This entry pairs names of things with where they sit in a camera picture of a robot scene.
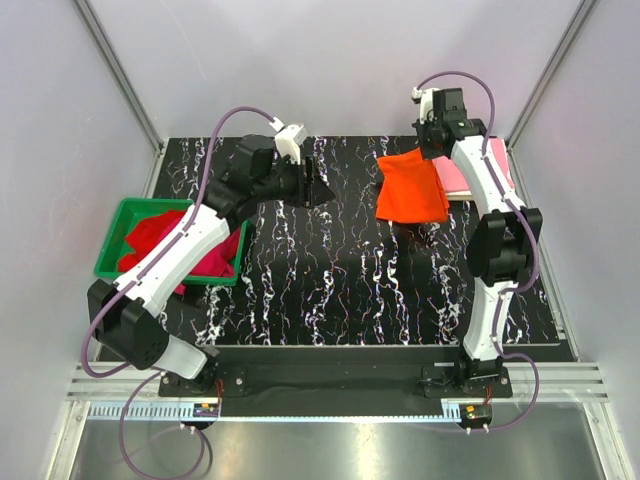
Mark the left aluminium corner post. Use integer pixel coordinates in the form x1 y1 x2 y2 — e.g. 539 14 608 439
71 0 164 156

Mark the magenta t shirt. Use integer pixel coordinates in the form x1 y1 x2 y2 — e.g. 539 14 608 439
174 230 241 295

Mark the green plastic bin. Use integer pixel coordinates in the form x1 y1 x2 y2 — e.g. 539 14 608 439
94 198 248 280

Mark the cream folded t shirt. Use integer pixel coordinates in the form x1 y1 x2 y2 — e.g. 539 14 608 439
446 190 474 201

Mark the pink folded t shirt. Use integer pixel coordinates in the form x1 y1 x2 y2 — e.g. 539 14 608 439
432 137 514 193

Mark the black marble pattern mat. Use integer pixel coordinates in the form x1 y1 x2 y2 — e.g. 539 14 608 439
97 134 581 361

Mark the aluminium frame rail front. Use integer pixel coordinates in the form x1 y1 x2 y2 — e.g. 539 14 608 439
67 363 609 424

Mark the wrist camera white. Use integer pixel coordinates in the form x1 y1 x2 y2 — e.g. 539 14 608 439
411 87 437 124
274 124 308 165

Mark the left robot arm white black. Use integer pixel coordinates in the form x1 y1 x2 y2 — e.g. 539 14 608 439
87 124 335 396

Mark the orange t shirt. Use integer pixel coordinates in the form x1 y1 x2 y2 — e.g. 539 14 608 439
376 148 449 224

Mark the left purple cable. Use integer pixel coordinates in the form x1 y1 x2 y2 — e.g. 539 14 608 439
79 105 281 479

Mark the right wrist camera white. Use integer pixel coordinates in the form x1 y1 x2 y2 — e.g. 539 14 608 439
411 87 437 124

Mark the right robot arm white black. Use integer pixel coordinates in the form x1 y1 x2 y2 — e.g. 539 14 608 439
412 87 542 397

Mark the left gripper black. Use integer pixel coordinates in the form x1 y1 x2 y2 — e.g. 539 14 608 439
254 153 336 210

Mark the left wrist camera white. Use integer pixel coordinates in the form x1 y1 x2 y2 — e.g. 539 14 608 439
274 124 308 165

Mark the aluminium corner post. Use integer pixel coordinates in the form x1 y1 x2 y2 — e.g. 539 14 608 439
71 0 164 156
506 0 599 151

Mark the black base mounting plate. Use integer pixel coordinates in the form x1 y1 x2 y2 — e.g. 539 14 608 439
159 346 513 421

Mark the right aluminium corner post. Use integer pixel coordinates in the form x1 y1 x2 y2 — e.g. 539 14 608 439
506 0 599 151

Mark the red t shirt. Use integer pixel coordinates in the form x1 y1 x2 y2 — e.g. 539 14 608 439
117 210 185 273

